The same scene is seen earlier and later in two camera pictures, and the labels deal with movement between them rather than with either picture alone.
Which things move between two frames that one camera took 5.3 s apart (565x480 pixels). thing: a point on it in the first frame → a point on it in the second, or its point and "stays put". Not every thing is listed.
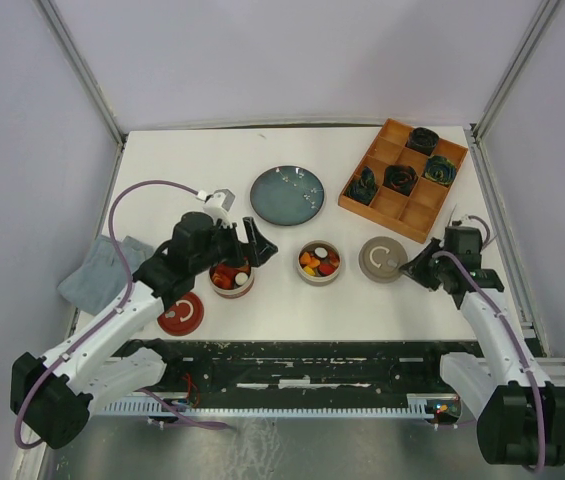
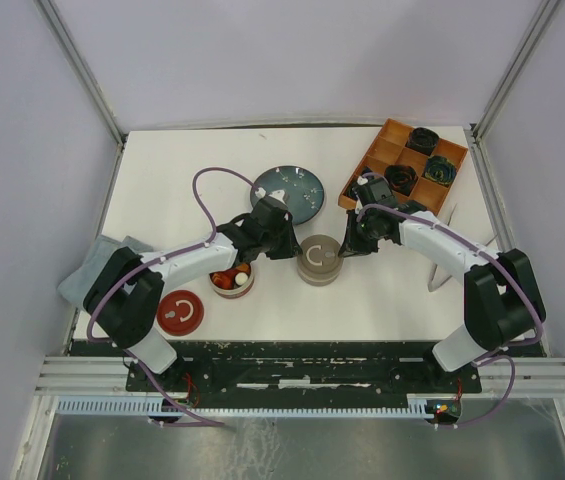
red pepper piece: [223, 275] stays put
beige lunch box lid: [380, 259] → [319, 255]
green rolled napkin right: [439, 169] stays put
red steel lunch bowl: [231, 280] stays put
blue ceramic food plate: [287, 195] stays put
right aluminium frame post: [475, 133] stays put
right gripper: [414, 267] → [351, 245]
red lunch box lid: [184, 316] stays put
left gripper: [258, 249] → [292, 246]
